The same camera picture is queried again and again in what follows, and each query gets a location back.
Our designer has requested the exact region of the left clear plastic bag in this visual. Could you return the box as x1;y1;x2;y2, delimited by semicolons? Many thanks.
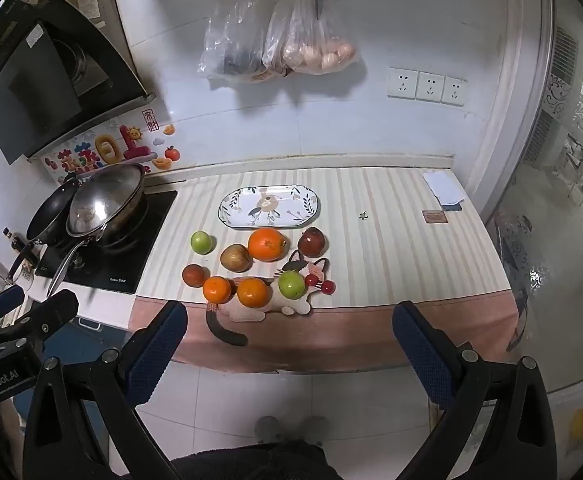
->
198;0;275;84

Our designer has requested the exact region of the right white wall socket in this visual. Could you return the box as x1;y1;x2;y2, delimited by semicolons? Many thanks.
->
441;76;468;107

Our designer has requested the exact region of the stainless steel wok lid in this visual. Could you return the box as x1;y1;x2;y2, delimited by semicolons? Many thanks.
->
66;165;145;240

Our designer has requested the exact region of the plastic bag with eggs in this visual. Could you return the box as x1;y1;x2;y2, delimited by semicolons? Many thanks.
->
262;0;359;76

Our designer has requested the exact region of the brown pear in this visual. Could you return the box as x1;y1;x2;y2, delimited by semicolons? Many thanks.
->
220;244;252;273

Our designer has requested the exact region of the middle white wall socket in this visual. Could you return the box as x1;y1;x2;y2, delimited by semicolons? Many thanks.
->
415;72;445;103

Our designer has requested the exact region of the steel wok with handle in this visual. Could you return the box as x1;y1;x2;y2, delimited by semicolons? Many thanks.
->
46;191;148;298

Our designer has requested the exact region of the black range hood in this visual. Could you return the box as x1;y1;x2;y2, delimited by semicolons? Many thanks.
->
0;0;154;162

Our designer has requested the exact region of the small brown round fruit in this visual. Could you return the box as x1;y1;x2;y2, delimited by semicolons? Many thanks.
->
182;263;209;288

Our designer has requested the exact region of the red cherry tomato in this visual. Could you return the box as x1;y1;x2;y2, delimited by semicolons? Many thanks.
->
305;274;319;286
321;281;336;295

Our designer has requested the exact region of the white folded cloth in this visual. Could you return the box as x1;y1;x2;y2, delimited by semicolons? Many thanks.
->
423;171;465;211

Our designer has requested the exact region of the large orange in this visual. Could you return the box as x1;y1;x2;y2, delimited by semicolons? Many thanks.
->
247;228;288;262

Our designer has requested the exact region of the striped table mat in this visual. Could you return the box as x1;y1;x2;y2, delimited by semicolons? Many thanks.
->
128;167;518;373

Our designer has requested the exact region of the black induction cooktop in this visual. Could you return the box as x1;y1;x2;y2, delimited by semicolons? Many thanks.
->
62;191;177;294

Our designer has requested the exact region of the black frying pan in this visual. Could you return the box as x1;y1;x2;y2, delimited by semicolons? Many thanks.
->
6;172;81;283

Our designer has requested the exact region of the left white wall socket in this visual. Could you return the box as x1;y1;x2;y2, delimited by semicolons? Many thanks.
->
387;67;418;100

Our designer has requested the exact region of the small brown card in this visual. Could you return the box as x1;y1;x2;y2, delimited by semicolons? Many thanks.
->
421;210;449;224

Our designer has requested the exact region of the calico cat shaped mat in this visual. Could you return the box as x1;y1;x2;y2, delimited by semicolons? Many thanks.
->
206;249;330;347

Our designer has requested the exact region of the large green apple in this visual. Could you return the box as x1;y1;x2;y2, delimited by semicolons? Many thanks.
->
278;270;307;300

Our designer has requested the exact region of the mandarin orange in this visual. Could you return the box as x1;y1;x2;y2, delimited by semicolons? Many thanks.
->
236;278;270;309
202;276;234;304

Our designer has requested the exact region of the dark red apple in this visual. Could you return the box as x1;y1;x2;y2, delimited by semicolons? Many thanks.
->
297;226;327;258

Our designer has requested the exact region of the small green apple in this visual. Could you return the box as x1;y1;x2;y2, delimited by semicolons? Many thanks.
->
189;231;214;255

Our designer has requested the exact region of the white wall socket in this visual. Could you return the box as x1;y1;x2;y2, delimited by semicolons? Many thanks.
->
441;76;468;107
387;67;418;100
415;72;445;103

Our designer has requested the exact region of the oval floral ceramic plate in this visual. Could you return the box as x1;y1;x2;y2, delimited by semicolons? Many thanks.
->
218;184;321;230

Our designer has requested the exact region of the colourful wall sticker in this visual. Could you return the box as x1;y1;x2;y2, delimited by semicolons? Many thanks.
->
38;101;184;183

